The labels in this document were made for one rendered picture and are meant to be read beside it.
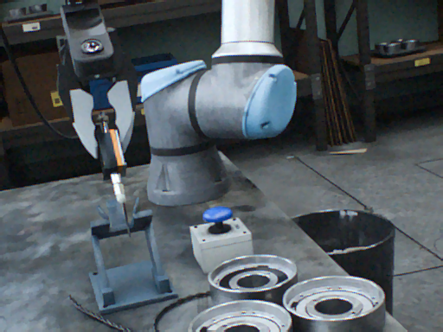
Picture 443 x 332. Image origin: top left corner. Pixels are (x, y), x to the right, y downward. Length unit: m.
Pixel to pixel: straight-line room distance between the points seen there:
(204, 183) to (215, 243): 0.31
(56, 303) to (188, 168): 0.40
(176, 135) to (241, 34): 0.20
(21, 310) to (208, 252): 0.26
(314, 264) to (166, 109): 0.41
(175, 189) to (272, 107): 0.23
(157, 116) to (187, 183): 0.13
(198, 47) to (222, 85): 3.63
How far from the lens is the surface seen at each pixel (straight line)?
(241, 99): 1.20
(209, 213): 1.01
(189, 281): 1.00
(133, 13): 4.17
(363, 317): 0.79
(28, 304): 1.02
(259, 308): 0.83
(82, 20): 0.89
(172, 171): 1.29
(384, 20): 5.21
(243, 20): 1.23
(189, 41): 4.83
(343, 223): 2.29
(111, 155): 0.91
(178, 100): 1.26
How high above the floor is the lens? 1.20
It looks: 17 degrees down
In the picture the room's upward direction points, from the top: 9 degrees counter-clockwise
